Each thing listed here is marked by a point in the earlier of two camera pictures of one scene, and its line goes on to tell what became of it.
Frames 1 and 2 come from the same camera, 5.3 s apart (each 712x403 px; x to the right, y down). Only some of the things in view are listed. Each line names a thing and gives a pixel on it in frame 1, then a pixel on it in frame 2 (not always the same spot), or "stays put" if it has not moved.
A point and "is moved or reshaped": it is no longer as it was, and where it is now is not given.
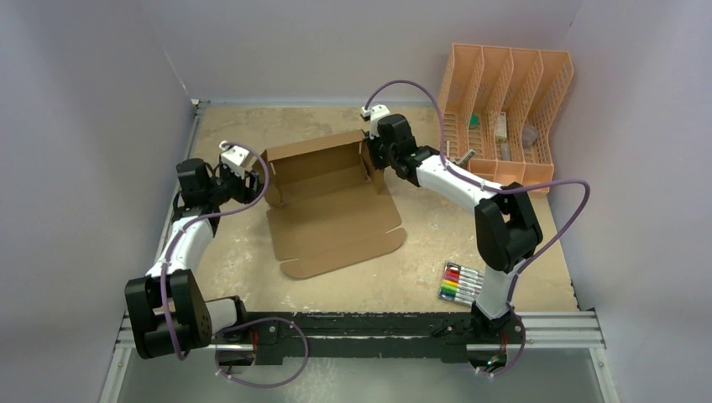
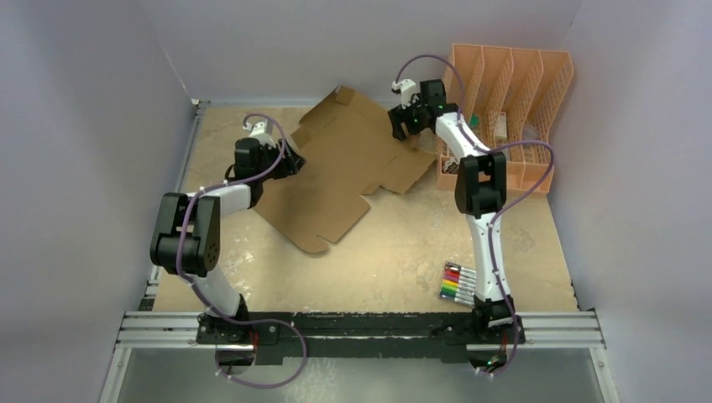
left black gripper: (248, 194) -> (291, 163)
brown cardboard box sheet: (333, 208) is moved or reshaped
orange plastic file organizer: (498, 105) stays put
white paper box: (500, 129) stays put
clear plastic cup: (530, 133) stays put
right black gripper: (376, 150) -> (400, 124)
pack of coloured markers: (461, 285) stays put
